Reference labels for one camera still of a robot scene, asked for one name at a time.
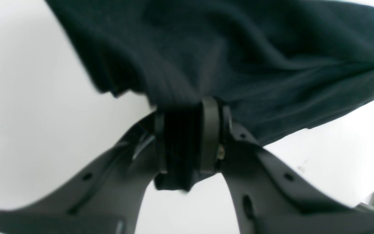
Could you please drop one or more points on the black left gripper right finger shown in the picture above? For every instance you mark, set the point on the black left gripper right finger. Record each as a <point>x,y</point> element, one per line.
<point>216,125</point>

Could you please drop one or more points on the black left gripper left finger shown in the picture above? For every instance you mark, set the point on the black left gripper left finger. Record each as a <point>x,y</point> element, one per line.
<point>159,127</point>

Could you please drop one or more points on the black t-shirt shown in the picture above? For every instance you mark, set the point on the black t-shirt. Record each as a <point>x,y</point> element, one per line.
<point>281,65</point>

